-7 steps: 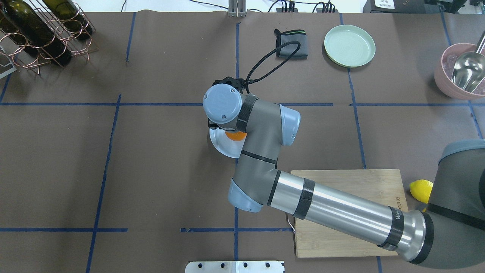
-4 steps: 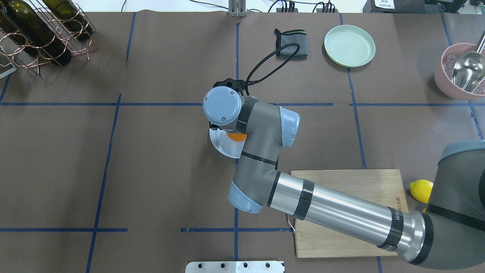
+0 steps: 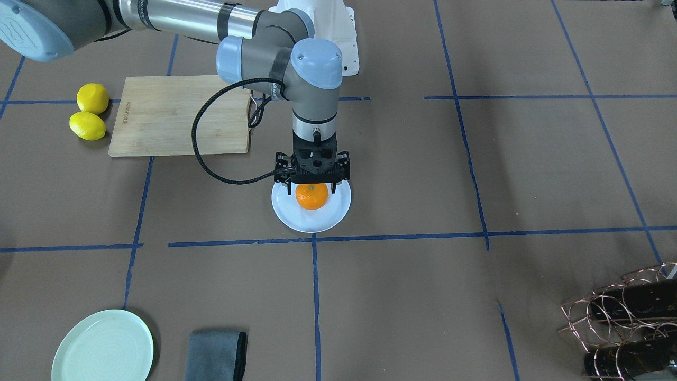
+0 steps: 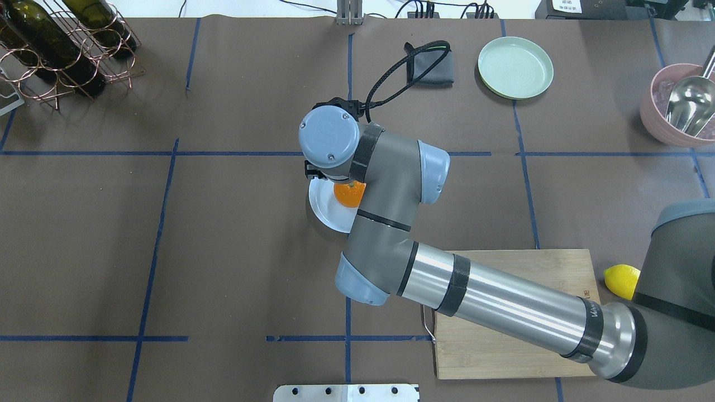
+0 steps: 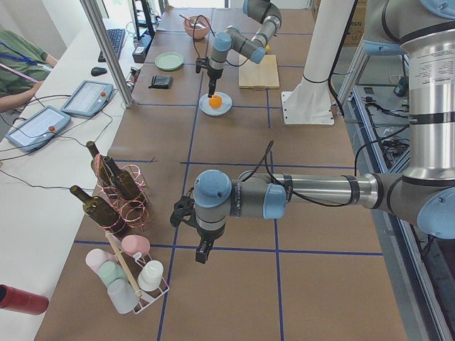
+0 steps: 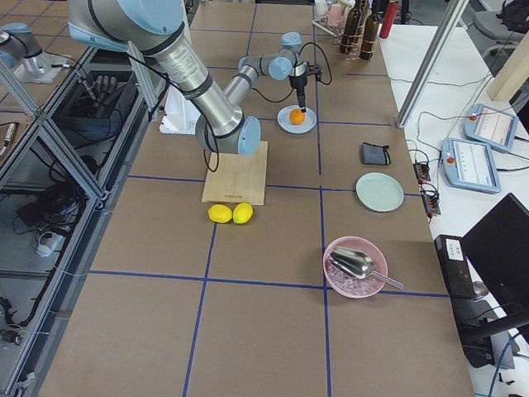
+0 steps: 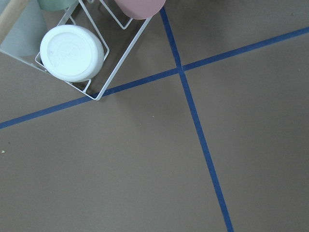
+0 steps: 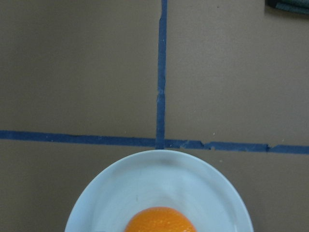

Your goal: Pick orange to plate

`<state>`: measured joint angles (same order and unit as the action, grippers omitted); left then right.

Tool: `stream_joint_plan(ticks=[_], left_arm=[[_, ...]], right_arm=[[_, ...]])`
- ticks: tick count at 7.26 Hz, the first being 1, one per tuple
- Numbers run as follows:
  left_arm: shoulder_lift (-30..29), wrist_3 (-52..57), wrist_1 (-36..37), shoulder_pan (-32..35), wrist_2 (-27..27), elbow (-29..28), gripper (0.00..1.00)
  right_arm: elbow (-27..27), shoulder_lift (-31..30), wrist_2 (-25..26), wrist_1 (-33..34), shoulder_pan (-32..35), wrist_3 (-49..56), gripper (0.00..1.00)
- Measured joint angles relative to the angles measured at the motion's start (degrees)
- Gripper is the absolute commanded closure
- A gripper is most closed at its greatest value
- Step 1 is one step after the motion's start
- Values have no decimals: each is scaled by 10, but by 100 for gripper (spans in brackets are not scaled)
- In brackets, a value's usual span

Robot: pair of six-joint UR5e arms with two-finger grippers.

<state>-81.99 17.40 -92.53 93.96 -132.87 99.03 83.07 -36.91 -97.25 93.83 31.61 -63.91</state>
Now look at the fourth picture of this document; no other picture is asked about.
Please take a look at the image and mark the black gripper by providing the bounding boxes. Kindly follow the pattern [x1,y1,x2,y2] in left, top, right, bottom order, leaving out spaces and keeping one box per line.
[303,98,365,185]

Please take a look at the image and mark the orange fruit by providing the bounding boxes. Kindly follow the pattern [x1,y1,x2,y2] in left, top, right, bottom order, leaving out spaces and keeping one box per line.
[333,181,366,208]

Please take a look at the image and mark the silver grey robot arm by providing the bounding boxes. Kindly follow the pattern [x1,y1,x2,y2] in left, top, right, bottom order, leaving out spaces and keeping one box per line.
[297,104,713,390]

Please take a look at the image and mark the light blue plate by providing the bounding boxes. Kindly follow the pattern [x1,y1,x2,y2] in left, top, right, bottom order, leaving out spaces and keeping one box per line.
[307,179,358,233]

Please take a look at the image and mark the green plate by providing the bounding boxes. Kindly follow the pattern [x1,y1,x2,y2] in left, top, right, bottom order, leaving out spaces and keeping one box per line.
[477,36,555,100]

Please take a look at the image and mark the dark grey folded cloth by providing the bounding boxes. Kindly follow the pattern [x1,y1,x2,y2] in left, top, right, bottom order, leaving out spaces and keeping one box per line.
[404,42,455,88]

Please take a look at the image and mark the wooden cutting board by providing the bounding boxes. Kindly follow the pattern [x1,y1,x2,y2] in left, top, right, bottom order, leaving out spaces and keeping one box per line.
[436,249,600,381]

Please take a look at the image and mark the dark green wine bottle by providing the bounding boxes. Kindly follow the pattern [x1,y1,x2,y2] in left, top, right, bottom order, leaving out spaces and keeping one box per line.
[63,1,136,60]
[2,1,106,97]

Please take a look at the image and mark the yellow lemon left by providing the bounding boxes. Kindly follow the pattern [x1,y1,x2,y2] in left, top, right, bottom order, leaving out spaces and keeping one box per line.
[603,264,641,300]

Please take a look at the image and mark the pink bowl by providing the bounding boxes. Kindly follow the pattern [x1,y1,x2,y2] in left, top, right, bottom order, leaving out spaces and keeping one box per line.
[640,63,714,151]

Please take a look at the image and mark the metal scoop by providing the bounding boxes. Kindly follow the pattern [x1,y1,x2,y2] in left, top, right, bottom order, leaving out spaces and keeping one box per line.
[665,47,714,137]

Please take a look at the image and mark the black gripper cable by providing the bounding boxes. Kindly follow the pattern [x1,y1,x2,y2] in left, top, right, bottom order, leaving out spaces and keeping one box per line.
[363,40,452,121]

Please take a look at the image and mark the aluminium frame post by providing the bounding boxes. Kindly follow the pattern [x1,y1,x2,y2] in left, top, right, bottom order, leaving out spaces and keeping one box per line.
[335,0,365,26]

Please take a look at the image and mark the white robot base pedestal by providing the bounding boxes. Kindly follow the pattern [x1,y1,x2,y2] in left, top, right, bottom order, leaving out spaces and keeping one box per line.
[273,384,421,401]

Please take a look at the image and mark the copper wire bottle rack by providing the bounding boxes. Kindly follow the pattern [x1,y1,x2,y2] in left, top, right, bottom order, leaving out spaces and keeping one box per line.
[2,1,145,109]

